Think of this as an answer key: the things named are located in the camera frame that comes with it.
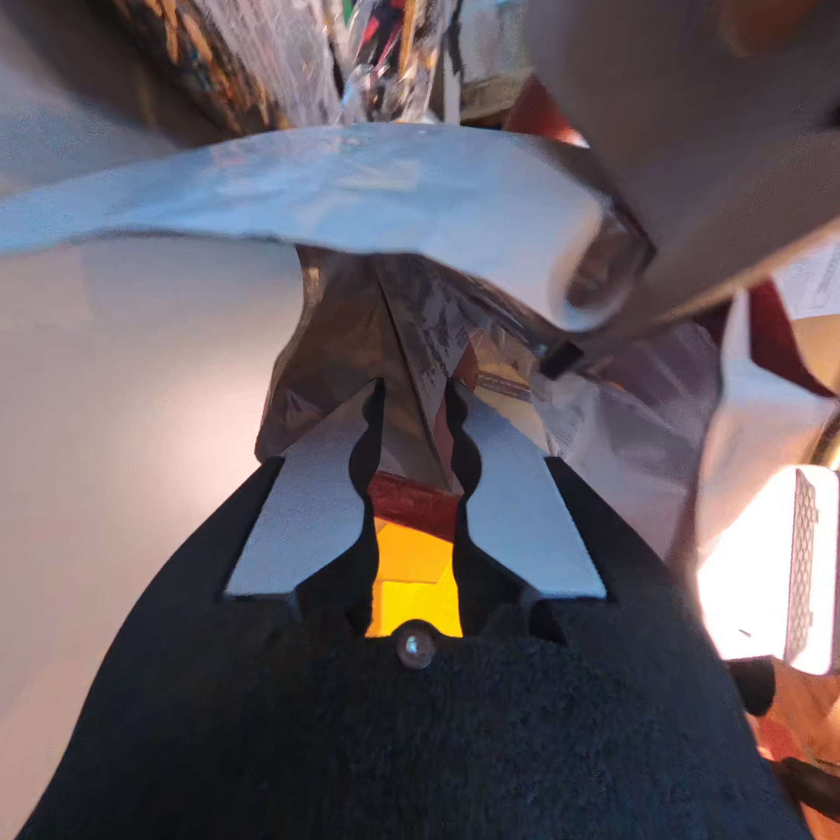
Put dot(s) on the grey desk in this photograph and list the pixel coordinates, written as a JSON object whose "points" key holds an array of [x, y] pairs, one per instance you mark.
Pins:
{"points": [[98, 459]]}

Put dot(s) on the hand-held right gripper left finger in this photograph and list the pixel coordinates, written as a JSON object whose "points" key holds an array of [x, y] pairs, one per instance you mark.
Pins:
{"points": [[308, 518]]}

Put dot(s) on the toy building set pouch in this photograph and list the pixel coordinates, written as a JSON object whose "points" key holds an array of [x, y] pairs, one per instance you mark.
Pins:
{"points": [[328, 190]]}

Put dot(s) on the yellow plastic bin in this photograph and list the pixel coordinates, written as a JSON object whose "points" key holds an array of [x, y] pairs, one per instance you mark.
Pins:
{"points": [[413, 590]]}

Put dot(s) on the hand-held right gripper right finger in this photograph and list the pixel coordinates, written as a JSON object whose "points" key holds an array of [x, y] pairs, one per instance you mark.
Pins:
{"points": [[525, 518]]}

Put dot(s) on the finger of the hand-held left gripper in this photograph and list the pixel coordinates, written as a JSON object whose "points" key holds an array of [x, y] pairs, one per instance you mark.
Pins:
{"points": [[689, 164]]}

